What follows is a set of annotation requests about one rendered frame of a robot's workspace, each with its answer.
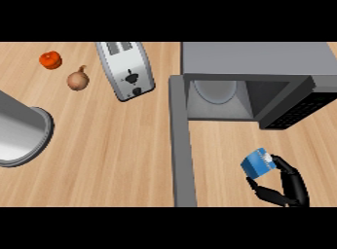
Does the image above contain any blue milk carton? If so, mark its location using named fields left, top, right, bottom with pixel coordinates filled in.
left=239, top=147, right=277, bottom=181

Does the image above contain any silver toaster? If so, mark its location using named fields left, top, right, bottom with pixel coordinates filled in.
left=93, top=42, right=156, bottom=103

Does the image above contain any brown onion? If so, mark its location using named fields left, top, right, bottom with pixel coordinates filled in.
left=64, top=64, right=90, bottom=92

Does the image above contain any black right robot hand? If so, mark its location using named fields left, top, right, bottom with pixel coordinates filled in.
left=245, top=155, right=310, bottom=208

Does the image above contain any silver cylindrical pot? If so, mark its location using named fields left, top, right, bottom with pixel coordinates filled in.
left=0, top=81, right=56, bottom=168

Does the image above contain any red bell pepper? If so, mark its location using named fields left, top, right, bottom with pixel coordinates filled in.
left=36, top=51, right=63, bottom=71

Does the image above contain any grey microwave door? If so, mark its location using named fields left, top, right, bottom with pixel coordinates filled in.
left=168, top=74, right=197, bottom=208

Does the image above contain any grey microwave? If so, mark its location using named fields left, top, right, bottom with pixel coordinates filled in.
left=180, top=42, right=337, bottom=131

